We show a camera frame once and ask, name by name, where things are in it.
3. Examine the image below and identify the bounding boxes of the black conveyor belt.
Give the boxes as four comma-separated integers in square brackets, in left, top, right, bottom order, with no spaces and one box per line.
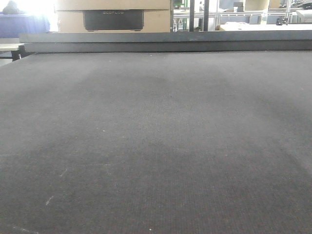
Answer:
[0,51,312,234]

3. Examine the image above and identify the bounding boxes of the white work table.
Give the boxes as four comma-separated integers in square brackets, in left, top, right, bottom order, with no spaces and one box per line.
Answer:
[219,22,312,31]

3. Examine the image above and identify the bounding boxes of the black vertical posts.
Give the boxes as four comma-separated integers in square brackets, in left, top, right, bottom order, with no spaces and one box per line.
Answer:
[189,0,210,32]

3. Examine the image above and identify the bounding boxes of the cardboard box with black print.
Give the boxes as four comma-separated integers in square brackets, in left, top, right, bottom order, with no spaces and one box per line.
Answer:
[55,0,172,33]

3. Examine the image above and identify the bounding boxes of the blue cloth covered table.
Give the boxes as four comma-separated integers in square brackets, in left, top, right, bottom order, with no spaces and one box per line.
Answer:
[0,14,50,38]

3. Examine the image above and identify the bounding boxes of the grey conveyor end frame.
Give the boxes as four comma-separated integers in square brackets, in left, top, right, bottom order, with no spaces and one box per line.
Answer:
[19,30,312,53]

